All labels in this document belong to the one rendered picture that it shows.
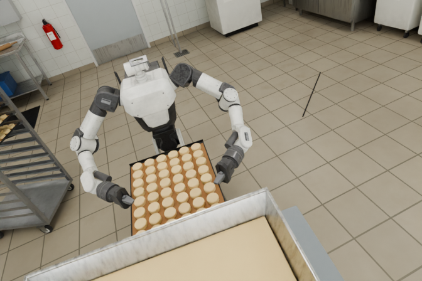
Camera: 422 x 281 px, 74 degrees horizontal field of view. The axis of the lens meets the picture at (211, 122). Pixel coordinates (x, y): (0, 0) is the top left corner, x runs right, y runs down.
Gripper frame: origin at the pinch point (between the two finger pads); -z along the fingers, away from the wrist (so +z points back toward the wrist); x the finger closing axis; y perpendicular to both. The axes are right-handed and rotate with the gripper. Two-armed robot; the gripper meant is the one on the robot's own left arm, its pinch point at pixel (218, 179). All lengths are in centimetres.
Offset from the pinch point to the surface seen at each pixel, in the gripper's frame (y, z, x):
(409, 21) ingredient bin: 67, 348, -70
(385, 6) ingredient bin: 38, 368, -57
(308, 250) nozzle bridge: 47, -30, 28
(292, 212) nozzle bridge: 41, -21, 28
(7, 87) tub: -445, 82, -57
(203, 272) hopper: 31, -47, 37
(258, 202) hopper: 36, -29, 40
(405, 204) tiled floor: 81, 85, -91
